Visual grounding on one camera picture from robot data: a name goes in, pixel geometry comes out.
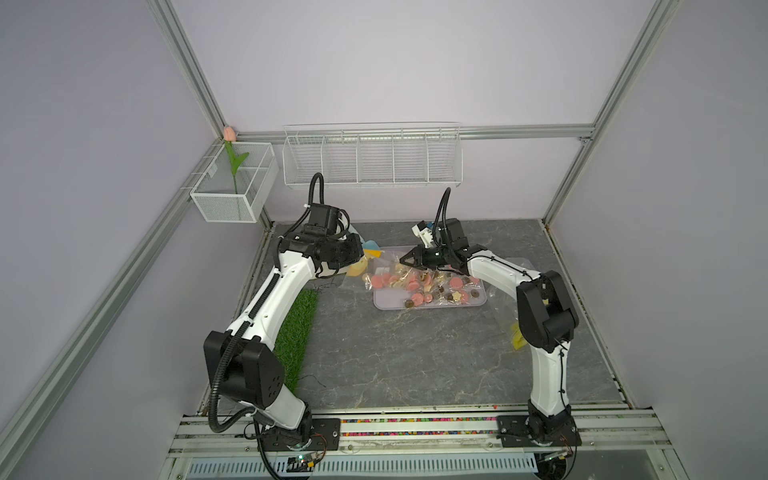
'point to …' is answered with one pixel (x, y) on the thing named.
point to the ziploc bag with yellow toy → (381, 270)
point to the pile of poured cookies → (428, 286)
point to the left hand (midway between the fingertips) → (365, 253)
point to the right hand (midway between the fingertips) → (398, 259)
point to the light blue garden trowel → (369, 245)
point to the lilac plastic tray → (392, 300)
